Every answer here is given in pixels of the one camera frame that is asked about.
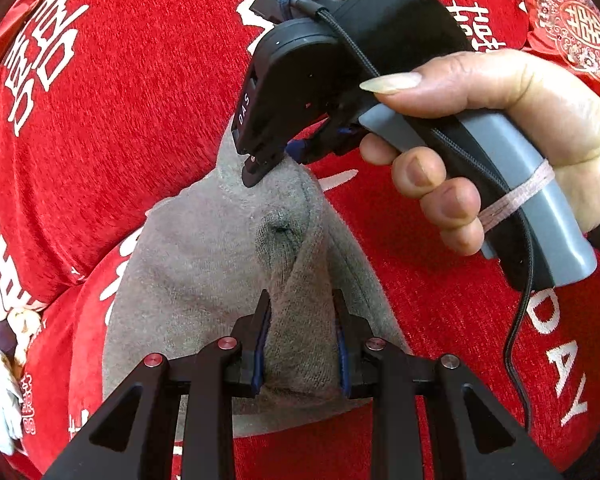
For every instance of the grey small garment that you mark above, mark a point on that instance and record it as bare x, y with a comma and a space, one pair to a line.
195, 260

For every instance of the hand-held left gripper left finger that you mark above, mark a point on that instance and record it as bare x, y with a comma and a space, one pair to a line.
261, 347

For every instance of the cream yellow cloth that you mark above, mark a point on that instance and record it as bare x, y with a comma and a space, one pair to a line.
26, 330

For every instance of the red printed sofa cover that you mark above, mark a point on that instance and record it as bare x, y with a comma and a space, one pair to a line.
130, 85

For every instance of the glossy red cloth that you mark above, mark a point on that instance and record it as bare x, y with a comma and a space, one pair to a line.
10, 25

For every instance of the pink elastic band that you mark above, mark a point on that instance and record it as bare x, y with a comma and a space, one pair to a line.
515, 197

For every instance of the dark purple cloth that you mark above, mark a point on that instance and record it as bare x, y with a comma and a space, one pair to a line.
2, 340

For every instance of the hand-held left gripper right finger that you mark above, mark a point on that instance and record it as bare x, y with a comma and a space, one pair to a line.
341, 357

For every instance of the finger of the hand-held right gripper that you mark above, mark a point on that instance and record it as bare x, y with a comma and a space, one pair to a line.
257, 172
300, 150

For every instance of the person's right hand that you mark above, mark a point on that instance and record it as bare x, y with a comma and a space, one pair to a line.
530, 85

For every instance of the red embroidered pillow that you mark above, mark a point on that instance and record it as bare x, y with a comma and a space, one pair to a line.
575, 25

